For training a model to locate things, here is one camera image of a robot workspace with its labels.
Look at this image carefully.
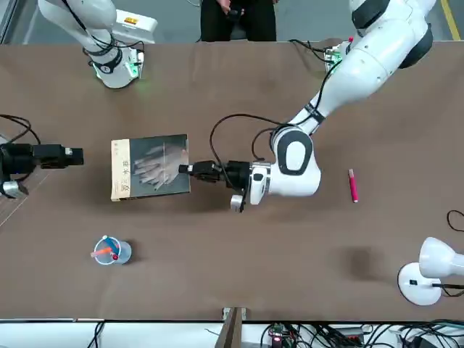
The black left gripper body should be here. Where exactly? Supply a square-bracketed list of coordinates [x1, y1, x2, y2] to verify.
[225, 160, 252, 191]

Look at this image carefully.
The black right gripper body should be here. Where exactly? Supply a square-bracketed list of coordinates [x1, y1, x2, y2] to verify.
[0, 144, 37, 182]

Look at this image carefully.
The dark book with hands cover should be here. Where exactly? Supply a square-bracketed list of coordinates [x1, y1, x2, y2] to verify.
[110, 133, 192, 202]

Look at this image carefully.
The blue pen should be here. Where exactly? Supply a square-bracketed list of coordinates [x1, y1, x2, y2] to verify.
[102, 235, 122, 254]

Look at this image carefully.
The clear plastic pen cup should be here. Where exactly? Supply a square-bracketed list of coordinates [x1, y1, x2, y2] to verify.
[90, 234, 133, 266]

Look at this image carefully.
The pink marker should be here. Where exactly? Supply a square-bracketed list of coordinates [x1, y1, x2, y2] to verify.
[348, 168, 360, 204]

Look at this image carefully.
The person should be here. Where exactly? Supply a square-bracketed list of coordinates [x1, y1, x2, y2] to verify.
[200, 0, 278, 42]

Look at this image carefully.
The brown table divider beam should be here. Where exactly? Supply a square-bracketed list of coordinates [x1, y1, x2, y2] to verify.
[221, 307, 248, 348]

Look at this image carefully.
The white control box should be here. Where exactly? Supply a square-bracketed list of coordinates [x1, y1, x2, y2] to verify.
[115, 9, 160, 45]

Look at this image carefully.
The green circuit board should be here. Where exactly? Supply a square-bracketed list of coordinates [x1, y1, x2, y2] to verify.
[266, 322, 295, 345]

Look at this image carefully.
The black power strip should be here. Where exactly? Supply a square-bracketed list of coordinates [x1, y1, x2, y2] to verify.
[326, 326, 365, 344]

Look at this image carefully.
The white desk lamp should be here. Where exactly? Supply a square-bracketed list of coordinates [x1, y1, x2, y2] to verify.
[397, 236, 464, 306]

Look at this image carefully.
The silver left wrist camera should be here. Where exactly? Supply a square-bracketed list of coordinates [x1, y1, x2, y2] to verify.
[230, 194, 248, 214]

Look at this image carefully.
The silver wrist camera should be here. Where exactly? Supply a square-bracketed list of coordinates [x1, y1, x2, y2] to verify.
[230, 194, 248, 214]
[1, 180, 30, 199]

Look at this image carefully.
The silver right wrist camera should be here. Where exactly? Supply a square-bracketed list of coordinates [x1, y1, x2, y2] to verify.
[1, 180, 30, 199]

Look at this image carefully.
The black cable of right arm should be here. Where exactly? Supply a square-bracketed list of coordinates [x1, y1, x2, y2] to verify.
[0, 114, 41, 146]

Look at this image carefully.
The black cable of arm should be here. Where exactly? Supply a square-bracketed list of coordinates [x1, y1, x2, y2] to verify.
[209, 54, 344, 193]
[0, 114, 41, 146]

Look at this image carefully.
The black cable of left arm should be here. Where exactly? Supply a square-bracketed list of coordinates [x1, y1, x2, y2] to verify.
[209, 54, 344, 193]

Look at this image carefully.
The black base cable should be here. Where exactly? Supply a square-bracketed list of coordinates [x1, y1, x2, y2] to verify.
[289, 38, 331, 62]
[115, 39, 146, 68]

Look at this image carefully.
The black desk cable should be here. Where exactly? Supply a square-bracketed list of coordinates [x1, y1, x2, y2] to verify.
[93, 320, 106, 348]

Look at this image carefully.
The black lamp cable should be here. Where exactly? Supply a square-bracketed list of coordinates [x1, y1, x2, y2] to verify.
[446, 210, 464, 232]

